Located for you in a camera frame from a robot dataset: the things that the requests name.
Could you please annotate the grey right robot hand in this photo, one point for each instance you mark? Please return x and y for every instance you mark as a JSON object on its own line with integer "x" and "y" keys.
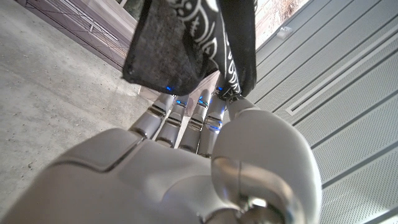
{"x": 155, "y": 174}

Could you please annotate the small white ceiling sensor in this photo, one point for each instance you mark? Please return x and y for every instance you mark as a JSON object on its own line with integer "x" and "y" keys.
{"x": 284, "y": 32}

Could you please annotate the black paisley bandana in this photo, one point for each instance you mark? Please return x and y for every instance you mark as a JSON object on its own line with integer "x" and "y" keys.
{"x": 174, "y": 46}

